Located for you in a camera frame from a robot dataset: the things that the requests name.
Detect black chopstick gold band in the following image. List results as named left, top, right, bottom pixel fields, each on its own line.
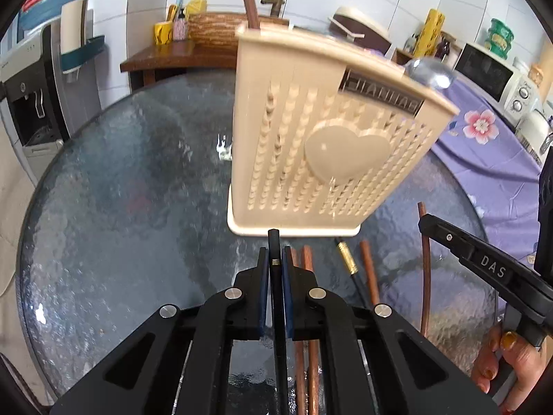
left=268, top=229, right=289, bottom=414

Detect steel spoon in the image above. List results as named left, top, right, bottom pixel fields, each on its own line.
left=404, top=56, right=456, bottom=91

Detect right hand yellow nails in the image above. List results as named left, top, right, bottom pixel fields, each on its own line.
left=470, top=322, right=552, bottom=414

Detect purple floral cloth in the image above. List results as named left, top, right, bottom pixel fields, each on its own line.
left=432, top=79, right=541, bottom=267

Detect beige perforated utensil holder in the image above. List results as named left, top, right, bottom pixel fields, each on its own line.
left=228, top=24, right=458, bottom=237

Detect round glass table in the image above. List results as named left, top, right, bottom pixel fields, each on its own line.
left=17, top=70, right=498, bottom=414

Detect white thermos kettle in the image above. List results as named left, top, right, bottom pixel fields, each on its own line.
left=516, top=109, right=552, bottom=168

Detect white microwave oven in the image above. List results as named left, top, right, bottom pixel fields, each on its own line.
left=454, top=42, right=540, bottom=127

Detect wooden side table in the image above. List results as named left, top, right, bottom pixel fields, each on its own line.
left=120, top=40, right=237, bottom=92

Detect woven pattern basin sink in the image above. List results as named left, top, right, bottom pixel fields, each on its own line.
left=187, top=11, right=290, bottom=50

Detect brown white rice cooker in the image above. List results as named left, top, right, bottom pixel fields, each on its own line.
left=329, top=6, right=392, bottom=55

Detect yellow mug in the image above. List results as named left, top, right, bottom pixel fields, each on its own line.
left=154, top=21, right=174, bottom=46

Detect stack of green bowls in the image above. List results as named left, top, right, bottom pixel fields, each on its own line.
left=484, top=18, right=515, bottom=60

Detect bronze faucet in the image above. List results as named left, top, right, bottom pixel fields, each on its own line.
left=261, top=0, right=285, bottom=18

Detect yellow soap bottle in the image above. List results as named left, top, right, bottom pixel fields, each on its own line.
left=185, top=0, right=207, bottom=18

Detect water dispenser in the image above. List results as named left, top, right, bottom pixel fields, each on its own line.
left=1, top=19, right=69, bottom=183

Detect yellow foil roll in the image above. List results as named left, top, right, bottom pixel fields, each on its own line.
left=412, top=9, right=445, bottom=58

